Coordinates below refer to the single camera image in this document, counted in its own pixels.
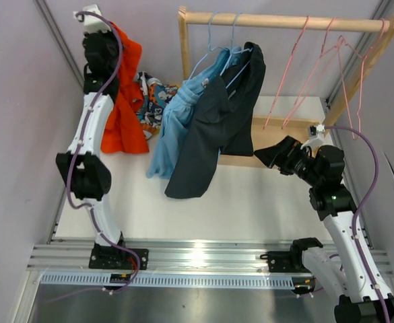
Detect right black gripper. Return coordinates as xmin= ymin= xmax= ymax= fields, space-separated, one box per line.
xmin=253 ymin=136 xmax=322 ymax=187

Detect patterned colourful shorts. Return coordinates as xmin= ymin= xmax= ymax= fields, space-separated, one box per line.
xmin=137 ymin=71 xmax=179 ymax=141

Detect pink hanger orange shorts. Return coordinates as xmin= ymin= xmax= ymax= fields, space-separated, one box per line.
xmin=262 ymin=15 xmax=310 ymax=131

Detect pink hanger patterned shorts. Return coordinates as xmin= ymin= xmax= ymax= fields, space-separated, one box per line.
xmin=281 ymin=17 xmax=340 ymax=129

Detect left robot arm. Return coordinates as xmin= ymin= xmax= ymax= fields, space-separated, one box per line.
xmin=55 ymin=31 xmax=127 ymax=269

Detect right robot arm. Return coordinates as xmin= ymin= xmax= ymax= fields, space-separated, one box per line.
xmin=254 ymin=136 xmax=394 ymax=322

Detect dark navy shorts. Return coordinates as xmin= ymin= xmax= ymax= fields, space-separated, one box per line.
xmin=164 ymin=42 xmax=266 ymax=199

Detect blue hanger light shorts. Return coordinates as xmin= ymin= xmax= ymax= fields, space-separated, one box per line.
xmin=187 ymin=11 xmax=224 ymax=81

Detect blue hanger navy shorts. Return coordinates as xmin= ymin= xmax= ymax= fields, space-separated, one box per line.
xmin=220 ymin=12 xmax=253 ymax=88

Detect wooden clothes rack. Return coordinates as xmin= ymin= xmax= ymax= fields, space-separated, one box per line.
xmin=178 ymin=5 xmax=394 ymax=169

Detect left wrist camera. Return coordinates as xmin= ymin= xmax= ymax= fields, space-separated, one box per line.
xmin=73 ymin=4 xmax=111 ymax=34

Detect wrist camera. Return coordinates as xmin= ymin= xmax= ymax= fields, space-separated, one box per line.
xmin=73 ymin=4 xmax=111 ymax=34
xmin=301 ymin=124 xmax=325 ymax=151

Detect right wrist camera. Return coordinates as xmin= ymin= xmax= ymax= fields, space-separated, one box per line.
xmin=301 ymin=124 xmax=325 ymax=151

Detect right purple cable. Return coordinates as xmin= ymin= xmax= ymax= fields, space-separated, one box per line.
xmin=324 ymin=124 xmax=393 ymax=323

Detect purple cable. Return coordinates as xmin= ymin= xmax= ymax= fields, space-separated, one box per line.
xmin=67 ymin=10 xmax=140 ymax=293
xmin=324 ymin=124 xmax=393 ymax=323

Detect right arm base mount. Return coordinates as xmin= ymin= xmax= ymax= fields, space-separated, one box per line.
xmin=259 ymin=251 xmax=310 ymax=273

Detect aluminium rail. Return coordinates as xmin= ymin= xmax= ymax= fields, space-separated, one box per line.
xmin=24 ymin=239 xmax=391 ymax=277

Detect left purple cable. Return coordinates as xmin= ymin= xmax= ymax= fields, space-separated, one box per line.
xmin=67 ymin=10 xmax=140 ymax=293

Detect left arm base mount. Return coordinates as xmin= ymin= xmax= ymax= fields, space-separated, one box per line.
xmin=88 ymin=243 xmax=137 ymax=270

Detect slotted cable duct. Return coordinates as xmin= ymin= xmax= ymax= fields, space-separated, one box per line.
xmin=40 ymin=272 xmax=294 ymax=290

